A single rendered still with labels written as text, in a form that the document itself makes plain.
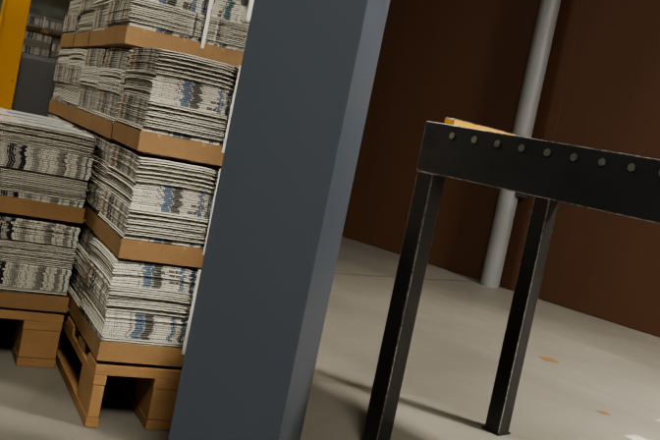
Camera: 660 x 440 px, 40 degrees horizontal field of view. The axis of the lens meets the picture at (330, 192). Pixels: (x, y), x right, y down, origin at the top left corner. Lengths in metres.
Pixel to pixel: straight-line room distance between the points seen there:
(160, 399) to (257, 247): 0.61
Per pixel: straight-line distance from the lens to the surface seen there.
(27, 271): 2.36
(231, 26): 2.29
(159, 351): 2.05
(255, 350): 1.61
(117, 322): 2.02
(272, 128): 1.57
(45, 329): 2.41
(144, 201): 1.97
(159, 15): 2.24
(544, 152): 1.95
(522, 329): 2.56
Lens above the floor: 0.72
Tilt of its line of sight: 3 degrees down
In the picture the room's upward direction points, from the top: 12 degrees clockwise
